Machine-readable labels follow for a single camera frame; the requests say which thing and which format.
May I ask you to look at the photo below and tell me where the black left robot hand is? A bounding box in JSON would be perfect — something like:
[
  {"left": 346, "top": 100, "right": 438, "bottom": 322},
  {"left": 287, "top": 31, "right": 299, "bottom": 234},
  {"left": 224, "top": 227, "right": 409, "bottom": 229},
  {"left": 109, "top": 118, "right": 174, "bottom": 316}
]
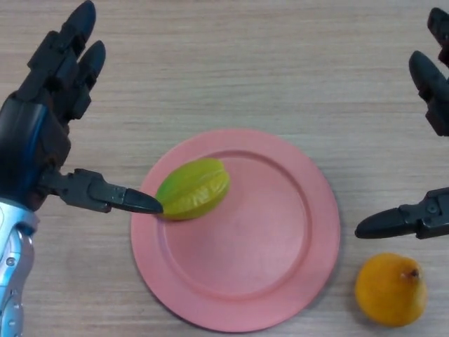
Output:
[{"left": 0, "top": 0, "right": 164, "bottom": 214}]

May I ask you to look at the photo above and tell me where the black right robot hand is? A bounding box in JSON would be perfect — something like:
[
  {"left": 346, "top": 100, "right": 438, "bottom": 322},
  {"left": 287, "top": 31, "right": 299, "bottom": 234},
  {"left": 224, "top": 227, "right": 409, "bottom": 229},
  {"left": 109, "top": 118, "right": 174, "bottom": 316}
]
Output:
[{"left": 354, "top": 6, "right": 449, "bottom": 240}]

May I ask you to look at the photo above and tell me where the yellow green starfruit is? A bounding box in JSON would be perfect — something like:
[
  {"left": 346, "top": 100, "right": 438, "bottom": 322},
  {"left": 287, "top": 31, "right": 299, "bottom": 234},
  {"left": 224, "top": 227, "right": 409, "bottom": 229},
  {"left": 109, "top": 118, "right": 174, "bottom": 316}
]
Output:
[{"left": 154, "top": 157, "right": 232, "bottom": 221}]

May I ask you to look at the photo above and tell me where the pink round plate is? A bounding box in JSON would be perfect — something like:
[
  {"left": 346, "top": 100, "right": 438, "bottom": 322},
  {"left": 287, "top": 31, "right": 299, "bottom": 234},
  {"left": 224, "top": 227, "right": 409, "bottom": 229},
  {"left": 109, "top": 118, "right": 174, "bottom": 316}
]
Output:
[{"left": 130, "top": 128, "right": 341, "bottom": 333}]

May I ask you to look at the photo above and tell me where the orange yellow pear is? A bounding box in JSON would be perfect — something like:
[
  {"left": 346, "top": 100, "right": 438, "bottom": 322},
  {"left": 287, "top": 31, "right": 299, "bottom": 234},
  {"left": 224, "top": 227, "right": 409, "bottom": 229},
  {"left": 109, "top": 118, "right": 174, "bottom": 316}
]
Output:
[{"left": 354, "top": 252, "right": 428, "bottom": 319}]

